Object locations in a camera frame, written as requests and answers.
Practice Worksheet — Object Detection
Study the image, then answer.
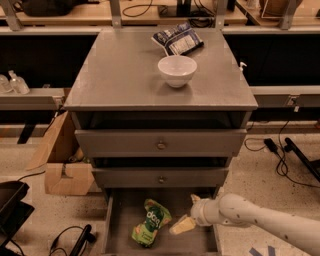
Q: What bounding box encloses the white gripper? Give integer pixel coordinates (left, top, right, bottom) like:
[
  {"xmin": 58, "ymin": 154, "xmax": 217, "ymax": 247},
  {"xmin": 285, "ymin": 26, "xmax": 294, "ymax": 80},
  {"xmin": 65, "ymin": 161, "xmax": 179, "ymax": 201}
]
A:
[{"xmin": 169, "ymin": 194, "xmax": 221, "ymax": 235}]

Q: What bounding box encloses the green rice chip bag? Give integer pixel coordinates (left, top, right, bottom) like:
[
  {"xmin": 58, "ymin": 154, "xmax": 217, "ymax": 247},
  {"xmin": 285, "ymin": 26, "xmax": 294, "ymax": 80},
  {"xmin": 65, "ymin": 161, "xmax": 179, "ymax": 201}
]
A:
[{"xmin": 131, "ymin": 199, "xmax": 172, "ymax": 248}]

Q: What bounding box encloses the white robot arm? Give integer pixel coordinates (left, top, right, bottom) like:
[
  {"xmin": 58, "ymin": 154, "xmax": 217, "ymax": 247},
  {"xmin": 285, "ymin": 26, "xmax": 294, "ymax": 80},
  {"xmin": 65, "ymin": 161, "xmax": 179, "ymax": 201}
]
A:
[{"xmin": 169, "ymin": 193, "xmax": 320, "ymax": 256}]

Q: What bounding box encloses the grey open bottom drawer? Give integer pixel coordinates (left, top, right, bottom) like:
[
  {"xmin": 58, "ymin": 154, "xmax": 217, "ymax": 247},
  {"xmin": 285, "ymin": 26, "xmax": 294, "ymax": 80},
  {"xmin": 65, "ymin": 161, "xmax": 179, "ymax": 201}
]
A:
[{"xmin": 103, "ymin": 188, "xmax": 218, "ymax": 256}]

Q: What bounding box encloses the grey drawer cabinet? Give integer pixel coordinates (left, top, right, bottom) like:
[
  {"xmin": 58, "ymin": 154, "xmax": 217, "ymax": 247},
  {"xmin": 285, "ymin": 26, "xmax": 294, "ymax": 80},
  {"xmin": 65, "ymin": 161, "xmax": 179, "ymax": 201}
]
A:
[{"xmin": 63, "ymin": 27, "xmax": 259, "ymax": 256}]

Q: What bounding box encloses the grey middle drawer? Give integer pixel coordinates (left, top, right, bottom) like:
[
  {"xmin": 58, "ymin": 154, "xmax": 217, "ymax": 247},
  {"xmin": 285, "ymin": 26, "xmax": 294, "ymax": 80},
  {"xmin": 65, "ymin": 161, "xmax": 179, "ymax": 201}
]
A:
[{"xmin": 92, "ymin": 167, "xmax": 228, "ymax": 188}]

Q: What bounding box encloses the grey top drawer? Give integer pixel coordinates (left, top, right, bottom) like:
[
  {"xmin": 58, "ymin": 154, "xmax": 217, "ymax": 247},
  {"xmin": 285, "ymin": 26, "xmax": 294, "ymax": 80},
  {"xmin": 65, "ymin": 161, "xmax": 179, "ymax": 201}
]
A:
[{"xmin": 75, "ymin": 129, "xmax": 246, "ymax": 158}]

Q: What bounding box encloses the blue white snack bag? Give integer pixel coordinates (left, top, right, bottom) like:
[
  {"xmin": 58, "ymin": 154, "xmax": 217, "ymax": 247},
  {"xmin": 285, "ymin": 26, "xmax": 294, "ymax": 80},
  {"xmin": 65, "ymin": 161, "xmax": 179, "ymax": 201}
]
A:
[{"xmin": 151, "ymin": 23, "xmax": 204, "ymax": 56}]

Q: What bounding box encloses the black bag on desk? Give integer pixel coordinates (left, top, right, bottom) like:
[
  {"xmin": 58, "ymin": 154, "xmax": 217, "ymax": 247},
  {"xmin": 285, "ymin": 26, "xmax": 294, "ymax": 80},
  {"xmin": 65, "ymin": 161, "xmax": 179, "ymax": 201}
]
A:
[{"xmin": 22, "ymin": 0, "xmax": 82, "ymax": 17}]

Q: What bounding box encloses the black power adapter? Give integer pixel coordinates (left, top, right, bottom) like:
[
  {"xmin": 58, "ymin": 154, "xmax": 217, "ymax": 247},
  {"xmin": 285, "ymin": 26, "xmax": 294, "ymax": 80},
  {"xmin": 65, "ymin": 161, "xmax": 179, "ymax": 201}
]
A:
[{"xmin": 264, "ymin": 138, "xmax": 278, "ymax": 153}]

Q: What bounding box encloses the brown cardboard box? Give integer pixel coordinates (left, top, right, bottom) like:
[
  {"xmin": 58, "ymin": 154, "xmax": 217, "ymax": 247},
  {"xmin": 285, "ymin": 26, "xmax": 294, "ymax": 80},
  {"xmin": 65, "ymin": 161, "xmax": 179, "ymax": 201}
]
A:
[{"xmin": 26, "ymin": 112, "xmax": 94, "ymax": 196}]

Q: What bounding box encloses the black metal leg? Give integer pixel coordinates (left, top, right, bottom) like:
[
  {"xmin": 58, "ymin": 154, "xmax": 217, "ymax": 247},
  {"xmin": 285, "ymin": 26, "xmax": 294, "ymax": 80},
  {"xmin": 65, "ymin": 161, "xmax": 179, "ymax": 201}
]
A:
[{"xmin": 285, "ymin": 138, "xmax": 320, "ymax": 182}]

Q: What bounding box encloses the white ceramic bowl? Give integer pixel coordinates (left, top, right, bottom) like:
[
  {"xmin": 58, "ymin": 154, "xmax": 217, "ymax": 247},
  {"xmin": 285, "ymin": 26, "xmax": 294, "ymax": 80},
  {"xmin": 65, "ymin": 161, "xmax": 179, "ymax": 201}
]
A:
[{"xmin": 158, "ymin": 55, "xmax": 197, "ymax": 88}]

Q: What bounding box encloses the white pump dispenser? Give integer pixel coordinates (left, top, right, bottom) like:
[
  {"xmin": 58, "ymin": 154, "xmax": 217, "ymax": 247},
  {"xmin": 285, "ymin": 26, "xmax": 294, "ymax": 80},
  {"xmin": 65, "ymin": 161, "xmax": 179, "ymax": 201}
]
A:
[{"xmin": 239, "ymin": 61, "xmax": 247, "ymax": 71}]

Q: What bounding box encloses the black tray stand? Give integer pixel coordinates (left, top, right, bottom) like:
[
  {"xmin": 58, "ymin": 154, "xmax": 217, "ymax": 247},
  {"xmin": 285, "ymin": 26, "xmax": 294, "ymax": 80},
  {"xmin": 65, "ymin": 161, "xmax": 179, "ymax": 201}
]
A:
[{"xmin": 0, "ymin": 181, "xmax": 34, "ymax": 247}]

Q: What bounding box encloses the clear sanitizer bottle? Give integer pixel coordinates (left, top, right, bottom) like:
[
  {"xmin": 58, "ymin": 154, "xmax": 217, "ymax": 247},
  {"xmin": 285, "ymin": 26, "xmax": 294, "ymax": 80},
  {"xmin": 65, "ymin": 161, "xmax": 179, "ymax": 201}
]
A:
[{"xmin": 9, "ymin": 70, "xmax": 30, "ymax": 95}]

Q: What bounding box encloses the black cable with handle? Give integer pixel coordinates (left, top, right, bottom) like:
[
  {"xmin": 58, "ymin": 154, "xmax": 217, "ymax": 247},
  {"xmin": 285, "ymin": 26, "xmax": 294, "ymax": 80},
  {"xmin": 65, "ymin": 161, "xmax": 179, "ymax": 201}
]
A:
[{"xmin": 48, "ymin": 223, "xmax": 98, "ymax": 256}]

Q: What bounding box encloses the black floor cable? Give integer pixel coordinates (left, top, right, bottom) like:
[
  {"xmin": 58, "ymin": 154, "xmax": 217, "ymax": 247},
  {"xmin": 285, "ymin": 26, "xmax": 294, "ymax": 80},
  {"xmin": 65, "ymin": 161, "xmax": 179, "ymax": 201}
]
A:
[{"xmin": 243, "ymin": 119, "xmax": 320, "ymax": 188}]

